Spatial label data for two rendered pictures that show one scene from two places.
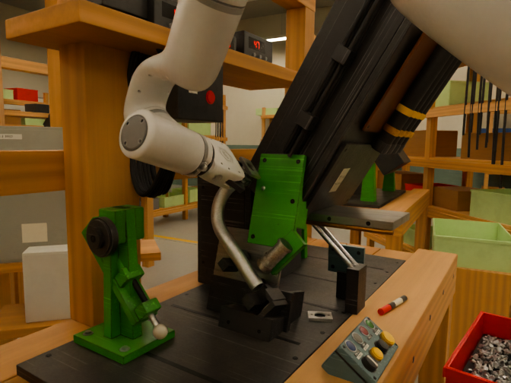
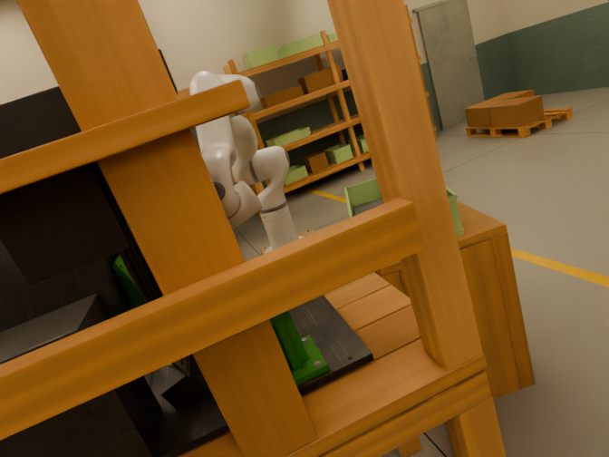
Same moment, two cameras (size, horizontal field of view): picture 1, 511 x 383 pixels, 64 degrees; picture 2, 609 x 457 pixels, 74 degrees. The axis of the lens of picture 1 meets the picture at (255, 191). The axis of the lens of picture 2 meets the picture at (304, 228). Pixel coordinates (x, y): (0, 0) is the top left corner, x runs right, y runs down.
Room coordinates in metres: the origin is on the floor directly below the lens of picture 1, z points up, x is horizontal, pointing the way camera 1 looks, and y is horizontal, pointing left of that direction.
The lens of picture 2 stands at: (1.27, 0.97, 1.50)
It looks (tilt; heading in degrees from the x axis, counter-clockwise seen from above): 18 degrees down; 227
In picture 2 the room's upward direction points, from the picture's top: 19 degrees counter-clockwise
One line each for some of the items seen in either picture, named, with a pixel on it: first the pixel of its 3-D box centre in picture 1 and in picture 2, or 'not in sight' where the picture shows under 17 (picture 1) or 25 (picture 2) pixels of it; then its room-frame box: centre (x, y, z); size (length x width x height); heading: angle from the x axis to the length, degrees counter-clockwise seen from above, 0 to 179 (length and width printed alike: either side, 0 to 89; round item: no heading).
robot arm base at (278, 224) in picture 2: not in sight; (280, 228); (0.22, -0.28, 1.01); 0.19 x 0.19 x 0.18
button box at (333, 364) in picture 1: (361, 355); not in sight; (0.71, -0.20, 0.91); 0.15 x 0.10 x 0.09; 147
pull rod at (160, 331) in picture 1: (154, 321); not in sight; (0.73, 0.19, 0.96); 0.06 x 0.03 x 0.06; 57
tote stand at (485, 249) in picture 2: not in sight; (430, 294); (-0.28, 0.02, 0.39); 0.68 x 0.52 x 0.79; 47
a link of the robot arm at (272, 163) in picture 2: not in sight; (271, 178); (0.20, -0.25, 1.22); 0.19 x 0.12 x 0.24; 131
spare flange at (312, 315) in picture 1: (319, 316); not in sight; (0.89, -0.15, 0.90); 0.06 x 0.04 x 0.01; 86
